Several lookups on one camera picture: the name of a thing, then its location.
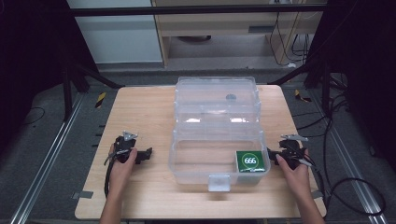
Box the black metal stand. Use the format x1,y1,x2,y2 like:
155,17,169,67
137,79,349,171
60,60,126,123
268,57,333,118

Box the light wooden shelf unit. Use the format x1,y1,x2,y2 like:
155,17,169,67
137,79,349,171
150,0,329,68

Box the clear plastic box lid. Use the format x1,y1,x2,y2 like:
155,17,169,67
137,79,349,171
173,76,262,132

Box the thin black floor cable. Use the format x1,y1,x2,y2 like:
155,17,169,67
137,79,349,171
21,106,47,126

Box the clear plastic storage box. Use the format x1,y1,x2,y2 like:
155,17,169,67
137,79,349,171
168,122,272,193

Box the black horizontal metal bar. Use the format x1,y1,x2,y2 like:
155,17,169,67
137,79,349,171
68,4,329,17

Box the white cabinet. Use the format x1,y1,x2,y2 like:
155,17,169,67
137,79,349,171
65,0,163,65

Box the green 666 card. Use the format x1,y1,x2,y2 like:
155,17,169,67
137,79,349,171
234,149,271,174

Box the black hanging cables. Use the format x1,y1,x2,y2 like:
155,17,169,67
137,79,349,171
268,0,316,67

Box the person's right hand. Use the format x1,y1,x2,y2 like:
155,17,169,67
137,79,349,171
275,148,313,196

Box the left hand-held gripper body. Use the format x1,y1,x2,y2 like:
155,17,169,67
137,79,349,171
104,130,140,166

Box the black floor cable bundle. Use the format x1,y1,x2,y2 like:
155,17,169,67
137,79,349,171
291,74,354,139

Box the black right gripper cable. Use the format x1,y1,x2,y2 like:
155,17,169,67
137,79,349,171
295,155,388,217

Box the yellow black striped tape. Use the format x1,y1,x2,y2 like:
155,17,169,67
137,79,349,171
293,89,313,104
94,91,107,109

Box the aluminium floor rail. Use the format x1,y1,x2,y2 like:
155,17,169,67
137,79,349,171
9,92,86,224
311,90,389,224

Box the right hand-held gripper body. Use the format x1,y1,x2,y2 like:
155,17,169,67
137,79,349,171
277,133,314,171

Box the person's left hand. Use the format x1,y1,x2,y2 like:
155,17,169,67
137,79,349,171
107,143,138,191

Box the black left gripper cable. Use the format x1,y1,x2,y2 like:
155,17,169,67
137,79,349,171
104,154,119,200

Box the dark curtain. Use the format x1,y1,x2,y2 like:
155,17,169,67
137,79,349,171
306,0,396,174
0,0,100,153

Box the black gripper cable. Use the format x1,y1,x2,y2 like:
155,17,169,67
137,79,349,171
295,155,388,217
104,154,119,200

